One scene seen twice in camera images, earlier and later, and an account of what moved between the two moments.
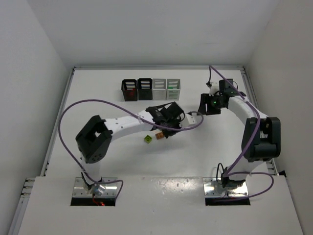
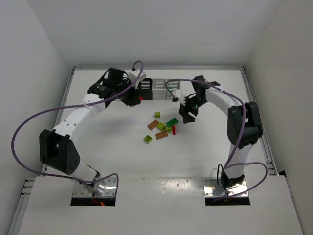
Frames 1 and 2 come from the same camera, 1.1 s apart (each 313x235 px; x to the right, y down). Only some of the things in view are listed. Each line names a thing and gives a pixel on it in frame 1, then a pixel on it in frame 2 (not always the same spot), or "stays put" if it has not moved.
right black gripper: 204,105 to 187,111
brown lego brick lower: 159,135 stays put
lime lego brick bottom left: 147,139 stays put
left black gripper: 167,128 to 132,99
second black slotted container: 145,88 stays put
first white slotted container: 159,90 stays put
